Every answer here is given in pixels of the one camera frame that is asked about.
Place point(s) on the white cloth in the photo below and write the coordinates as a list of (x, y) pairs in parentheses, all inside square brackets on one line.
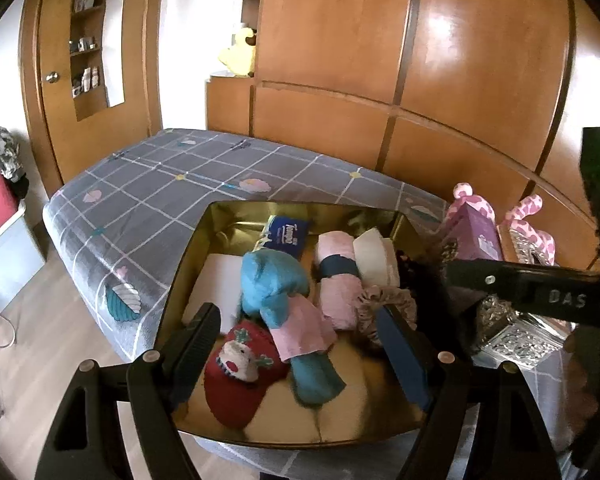
[(215, 280)]

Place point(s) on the metal door knob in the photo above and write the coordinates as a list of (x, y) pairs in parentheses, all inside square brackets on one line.
[(53, 77)]

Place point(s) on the small shelf trinkets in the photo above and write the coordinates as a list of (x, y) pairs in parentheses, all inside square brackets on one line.
[(86, 2), (87, 81), (85, 44)]

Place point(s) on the wooden door with shelf niche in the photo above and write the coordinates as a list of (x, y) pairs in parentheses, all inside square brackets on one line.
[(130, 35)]

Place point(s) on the pink spotted plush toy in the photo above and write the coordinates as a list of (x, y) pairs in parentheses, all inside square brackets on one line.
[(527, 215)]

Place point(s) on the red christmas sock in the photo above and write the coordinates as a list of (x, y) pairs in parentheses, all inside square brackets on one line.
[(240, 395)]

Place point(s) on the white storage box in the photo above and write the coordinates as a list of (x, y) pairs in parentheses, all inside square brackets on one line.
[(10, 260)]

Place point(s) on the yellow plush toy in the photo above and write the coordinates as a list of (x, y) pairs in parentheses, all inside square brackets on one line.
[(240, 52)]

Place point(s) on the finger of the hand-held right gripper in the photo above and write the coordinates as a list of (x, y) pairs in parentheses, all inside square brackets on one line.
[(520, 287)]

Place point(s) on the blue tissue pack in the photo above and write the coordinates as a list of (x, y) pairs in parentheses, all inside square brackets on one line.
[(287, 232)]

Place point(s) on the pink scrunchie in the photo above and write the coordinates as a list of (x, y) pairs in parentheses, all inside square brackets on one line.
[(380, 305)]

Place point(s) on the wooden side cabinet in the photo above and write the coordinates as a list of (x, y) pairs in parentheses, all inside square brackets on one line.
[(227, 105)]

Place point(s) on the gold tin box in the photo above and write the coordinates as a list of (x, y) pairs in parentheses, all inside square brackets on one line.
[(230, 220)]

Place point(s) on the bed with grey checked sheet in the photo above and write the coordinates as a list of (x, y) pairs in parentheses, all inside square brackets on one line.
[(180, 170)]

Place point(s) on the silver embossed tissue box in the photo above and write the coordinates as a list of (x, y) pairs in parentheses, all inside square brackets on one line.
[(520, 345)]

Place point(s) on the purple box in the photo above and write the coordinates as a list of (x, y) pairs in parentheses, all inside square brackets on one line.
[(472, 232)]

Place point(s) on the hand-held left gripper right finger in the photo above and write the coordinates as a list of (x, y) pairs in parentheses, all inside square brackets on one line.
[(402, 355)]

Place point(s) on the grey patterned cloth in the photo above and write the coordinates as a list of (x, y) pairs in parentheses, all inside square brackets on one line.
[(0, 152)]

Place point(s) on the pink sock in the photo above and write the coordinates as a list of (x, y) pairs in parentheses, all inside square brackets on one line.
[(337, 270)]

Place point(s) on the cream sock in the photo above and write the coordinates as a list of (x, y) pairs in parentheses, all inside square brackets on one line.
[(377, 257)]

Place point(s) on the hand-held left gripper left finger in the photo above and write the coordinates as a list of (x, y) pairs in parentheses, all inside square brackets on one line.
[(200, 335)]

